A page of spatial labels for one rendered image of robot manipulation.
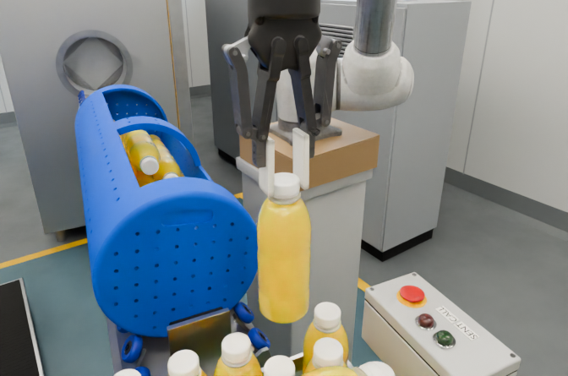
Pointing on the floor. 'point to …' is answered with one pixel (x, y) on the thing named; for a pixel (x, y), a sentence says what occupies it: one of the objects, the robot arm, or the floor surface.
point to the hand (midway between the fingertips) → (284, 163)
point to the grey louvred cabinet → (442, 115)
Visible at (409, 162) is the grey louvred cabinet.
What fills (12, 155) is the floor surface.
